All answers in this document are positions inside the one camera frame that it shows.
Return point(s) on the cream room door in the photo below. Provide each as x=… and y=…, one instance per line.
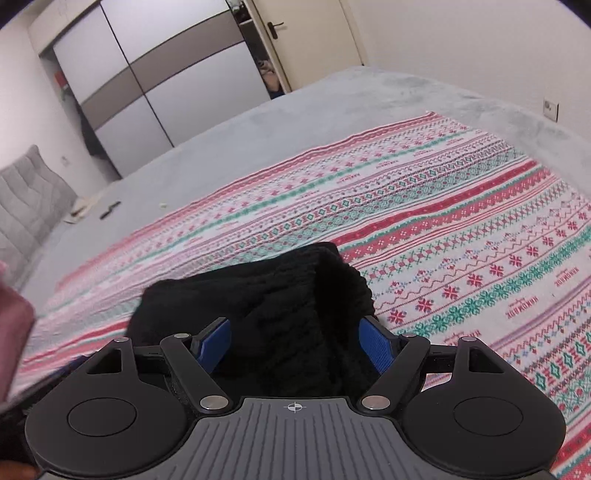
x=314, y=41

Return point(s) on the red box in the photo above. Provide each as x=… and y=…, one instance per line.
x=59, y=77

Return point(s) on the patterned knit blanket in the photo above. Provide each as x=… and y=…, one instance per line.
x=461, y=221

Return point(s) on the grey sliding door wardrobe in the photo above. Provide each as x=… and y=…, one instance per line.
x=161, y=78

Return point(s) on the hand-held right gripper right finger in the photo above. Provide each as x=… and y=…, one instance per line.
x=376, y=344

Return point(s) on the grey bed blanket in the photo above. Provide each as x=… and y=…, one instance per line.
x=277, y=120

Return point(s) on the beige flat item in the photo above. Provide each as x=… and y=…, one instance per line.
x=83, y=210

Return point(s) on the pink pillow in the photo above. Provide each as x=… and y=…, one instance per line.
x=11, y=332

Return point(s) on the grey quilted pillow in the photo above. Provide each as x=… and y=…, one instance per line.
x=27, y=207

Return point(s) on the beige bag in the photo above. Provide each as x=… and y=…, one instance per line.
x=270, y=76

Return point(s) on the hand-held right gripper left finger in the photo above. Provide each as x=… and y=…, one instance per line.
x=213, y=344

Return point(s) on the small black item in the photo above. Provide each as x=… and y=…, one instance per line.
x=111, y=209

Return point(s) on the black pants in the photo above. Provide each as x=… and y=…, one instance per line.
x=277, y=300

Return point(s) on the dark hanging garment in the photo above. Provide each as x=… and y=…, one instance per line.
x=88, y=134

